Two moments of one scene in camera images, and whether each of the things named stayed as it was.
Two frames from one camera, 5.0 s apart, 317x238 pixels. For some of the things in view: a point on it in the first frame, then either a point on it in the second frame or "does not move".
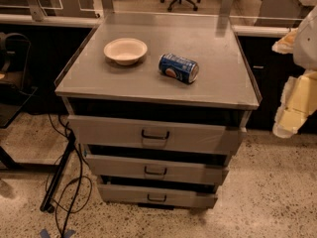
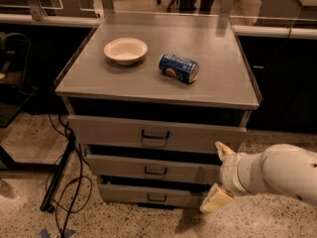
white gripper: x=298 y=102 to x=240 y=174
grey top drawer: x=140 y=133 does not move
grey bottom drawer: x=158 y=195 does not move
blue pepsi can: x=178 y=67 does not move
